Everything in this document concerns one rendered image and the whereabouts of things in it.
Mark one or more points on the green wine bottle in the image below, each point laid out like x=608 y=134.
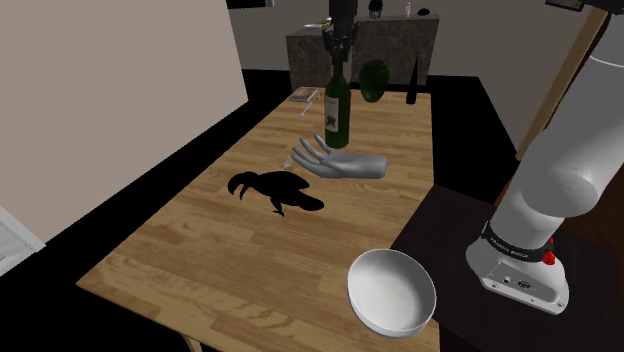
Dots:
x=338 y=117

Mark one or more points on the black bird figure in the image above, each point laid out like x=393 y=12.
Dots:
x=282 y=187

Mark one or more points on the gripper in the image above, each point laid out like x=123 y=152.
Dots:
x=341 y=38

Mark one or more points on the white bowl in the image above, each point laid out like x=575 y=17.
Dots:
x=390 y=292

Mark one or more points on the book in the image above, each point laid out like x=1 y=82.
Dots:
x=303 y=95

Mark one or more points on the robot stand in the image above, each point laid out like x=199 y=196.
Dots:
x=453 y=229

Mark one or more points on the silver spoon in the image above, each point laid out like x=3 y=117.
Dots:
x=305 y=109

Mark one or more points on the dark stone cabinet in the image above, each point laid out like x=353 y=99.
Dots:
x=395 y=46

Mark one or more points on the wooden table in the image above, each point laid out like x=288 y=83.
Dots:
x=219 y=253

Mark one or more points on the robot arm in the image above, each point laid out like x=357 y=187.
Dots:
x=560 y=161

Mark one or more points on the black cone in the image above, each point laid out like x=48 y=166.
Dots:
x=413 y=88

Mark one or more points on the green vase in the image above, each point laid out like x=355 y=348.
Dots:
x=374 y=80

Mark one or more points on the small silver fork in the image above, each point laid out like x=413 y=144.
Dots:
x=286 y=163

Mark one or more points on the grey hand model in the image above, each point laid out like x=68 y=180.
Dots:
x=348 y=166

